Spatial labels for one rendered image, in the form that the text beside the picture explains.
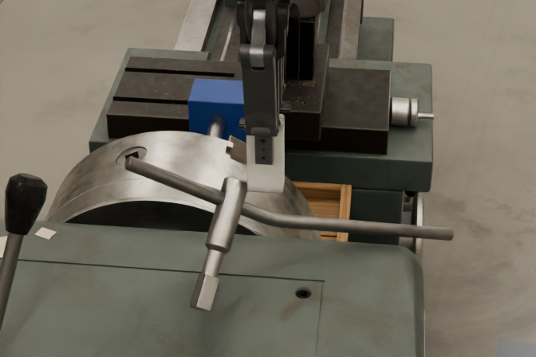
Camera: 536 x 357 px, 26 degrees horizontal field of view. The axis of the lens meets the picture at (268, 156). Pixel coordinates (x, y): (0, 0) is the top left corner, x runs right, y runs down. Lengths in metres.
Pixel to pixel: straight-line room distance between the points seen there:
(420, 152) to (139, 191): 0.71
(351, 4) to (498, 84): 1.53
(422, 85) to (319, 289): 0.97
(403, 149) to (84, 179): 0.68
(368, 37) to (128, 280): 1.63
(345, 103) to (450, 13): 2.41
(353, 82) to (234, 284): 0.88
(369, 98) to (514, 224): 1.43
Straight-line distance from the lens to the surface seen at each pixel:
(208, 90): 1.56
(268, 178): 0.97
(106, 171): 1.22
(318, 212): 1.71
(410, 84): 1.94
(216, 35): 2.25
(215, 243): 0.97
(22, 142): 3.52
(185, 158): 1.21
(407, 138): 1.81
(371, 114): 1.77
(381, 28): 2.63
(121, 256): 1.06
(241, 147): 1.28
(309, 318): 0.99
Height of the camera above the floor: 1.92
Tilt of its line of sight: 35 degrees down
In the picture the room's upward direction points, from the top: straight up
